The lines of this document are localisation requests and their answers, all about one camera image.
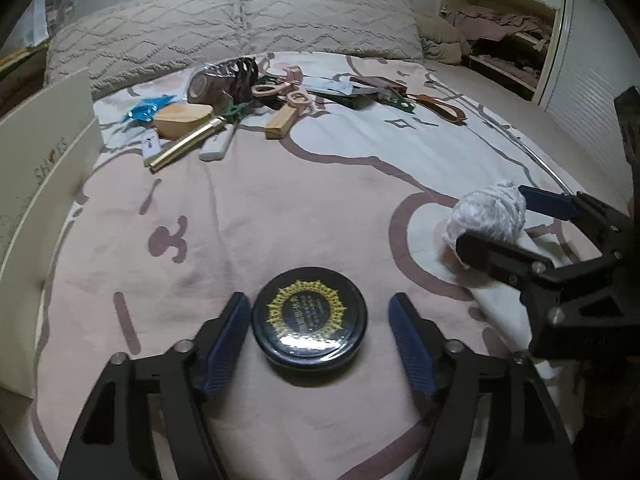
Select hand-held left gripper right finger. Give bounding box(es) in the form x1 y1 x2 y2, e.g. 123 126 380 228
387 292 583 480

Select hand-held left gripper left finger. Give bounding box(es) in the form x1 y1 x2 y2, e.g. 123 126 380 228
57 291 252 480

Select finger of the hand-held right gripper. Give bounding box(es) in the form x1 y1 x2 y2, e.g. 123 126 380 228
518 185 635 263
456 232 626 356

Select white tissue ball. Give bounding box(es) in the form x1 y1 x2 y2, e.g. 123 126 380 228
446 181 528 263

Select black round tin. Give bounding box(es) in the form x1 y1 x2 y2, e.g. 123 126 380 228
251 266 370 375

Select white lighter red cap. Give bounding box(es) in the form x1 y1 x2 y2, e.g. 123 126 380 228
198 125 238 162

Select gold lighter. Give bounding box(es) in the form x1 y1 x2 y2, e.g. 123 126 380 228
149 116 227 174

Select white lighter black print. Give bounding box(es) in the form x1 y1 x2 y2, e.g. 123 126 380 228
141 130 163 167

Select wooden block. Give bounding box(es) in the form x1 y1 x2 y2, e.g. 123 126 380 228
264 104 301 141

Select white shoe box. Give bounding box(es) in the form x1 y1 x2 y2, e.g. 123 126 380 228
0 67 103 401

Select white sliding door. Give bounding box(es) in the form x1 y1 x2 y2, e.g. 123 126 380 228
537 0 640 201

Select printed pink bed blanket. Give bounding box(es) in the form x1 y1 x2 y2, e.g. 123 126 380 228
30 50 631 480

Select pile of clothes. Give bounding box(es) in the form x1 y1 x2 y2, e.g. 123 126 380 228
445 5 553 86

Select beige plush cushion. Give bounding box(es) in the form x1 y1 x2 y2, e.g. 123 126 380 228
415 12 471 65

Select red flat box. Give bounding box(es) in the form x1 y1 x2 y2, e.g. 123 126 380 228
349 75 408 92

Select oval wooden box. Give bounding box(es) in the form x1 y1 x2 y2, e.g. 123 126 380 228
152 101 216 140

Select white green packet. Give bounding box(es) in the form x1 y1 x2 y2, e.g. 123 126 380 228
302 76 361 98

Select blue plastic packet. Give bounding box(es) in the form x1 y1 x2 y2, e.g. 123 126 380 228
122 94 177 123

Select pink scissors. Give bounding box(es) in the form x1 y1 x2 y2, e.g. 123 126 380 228
250 65 316 111

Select brown tape roll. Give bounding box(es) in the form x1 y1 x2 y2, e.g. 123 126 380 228
187 62 233 106

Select black hair claw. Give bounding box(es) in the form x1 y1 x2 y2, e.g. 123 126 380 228
227 56 261 103

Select clear plastic bag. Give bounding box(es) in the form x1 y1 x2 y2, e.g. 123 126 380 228
187 57 261 106

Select beige knitted pillow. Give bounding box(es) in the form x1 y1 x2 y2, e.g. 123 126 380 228
235 0 426 61
44 0 248 88

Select cream wall cupboard shelf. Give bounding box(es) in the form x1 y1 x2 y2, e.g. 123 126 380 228
440 0 561 106

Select brown leather strap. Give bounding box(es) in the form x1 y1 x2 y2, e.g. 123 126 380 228
407 91 468 125

